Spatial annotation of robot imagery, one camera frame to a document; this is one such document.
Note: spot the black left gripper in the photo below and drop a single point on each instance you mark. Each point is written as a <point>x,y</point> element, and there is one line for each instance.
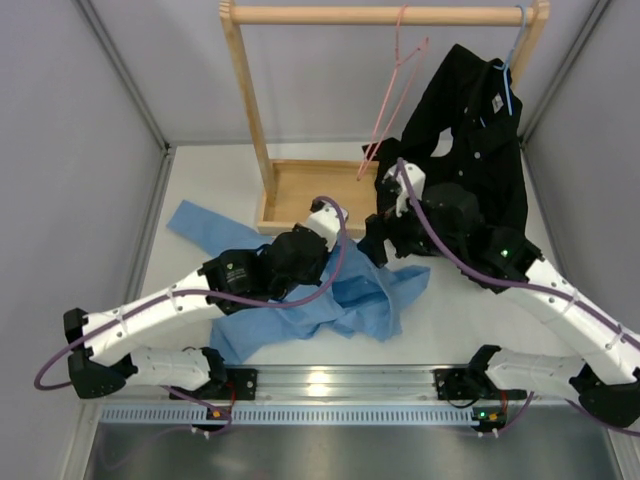
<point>315,277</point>

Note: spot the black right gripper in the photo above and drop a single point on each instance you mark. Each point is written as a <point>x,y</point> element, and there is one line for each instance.
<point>374,244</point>

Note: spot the pink wire hanger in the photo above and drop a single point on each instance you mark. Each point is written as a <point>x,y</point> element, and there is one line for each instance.
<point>387,115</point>

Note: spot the light blue shirt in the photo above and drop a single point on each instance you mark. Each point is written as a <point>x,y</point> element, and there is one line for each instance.
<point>362,300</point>

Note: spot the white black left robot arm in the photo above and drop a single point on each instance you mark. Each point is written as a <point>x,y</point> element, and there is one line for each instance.
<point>109,350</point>

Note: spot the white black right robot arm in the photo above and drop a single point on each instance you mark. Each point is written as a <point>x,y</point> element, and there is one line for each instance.
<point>512,267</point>

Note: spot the black shirt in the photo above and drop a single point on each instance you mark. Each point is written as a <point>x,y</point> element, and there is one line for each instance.
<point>443,138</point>

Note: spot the wooden clothes rack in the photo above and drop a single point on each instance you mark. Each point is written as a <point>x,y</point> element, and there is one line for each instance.
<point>289,185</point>

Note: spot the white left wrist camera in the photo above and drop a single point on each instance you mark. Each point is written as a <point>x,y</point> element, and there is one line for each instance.
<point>324,221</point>

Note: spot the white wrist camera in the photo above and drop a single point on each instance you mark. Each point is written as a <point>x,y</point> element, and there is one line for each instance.
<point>403,181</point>
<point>324,221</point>

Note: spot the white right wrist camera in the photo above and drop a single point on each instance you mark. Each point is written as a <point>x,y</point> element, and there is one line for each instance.
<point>403,181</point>

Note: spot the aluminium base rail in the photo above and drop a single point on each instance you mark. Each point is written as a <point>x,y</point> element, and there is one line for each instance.
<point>350,382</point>

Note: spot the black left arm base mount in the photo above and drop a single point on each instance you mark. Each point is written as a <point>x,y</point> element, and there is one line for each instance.
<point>241,384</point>

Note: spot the blue wire hanger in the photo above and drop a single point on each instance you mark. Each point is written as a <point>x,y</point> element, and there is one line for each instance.
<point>497,97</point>

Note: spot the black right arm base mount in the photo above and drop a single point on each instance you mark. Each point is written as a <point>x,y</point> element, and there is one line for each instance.
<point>462,385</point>

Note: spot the slotted grey cable duct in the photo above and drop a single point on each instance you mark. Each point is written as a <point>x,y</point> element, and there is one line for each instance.
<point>293,415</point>

